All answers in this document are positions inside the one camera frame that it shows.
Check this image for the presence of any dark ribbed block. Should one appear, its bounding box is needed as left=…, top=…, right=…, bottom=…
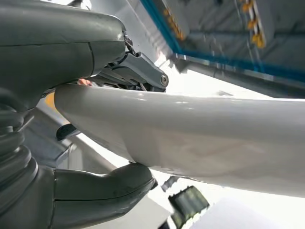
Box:
left=168, top=186, right=210, bottom=229

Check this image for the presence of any blue overhead crane beam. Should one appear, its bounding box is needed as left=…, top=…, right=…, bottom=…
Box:
left=140, top=0, right=305, bottom=83

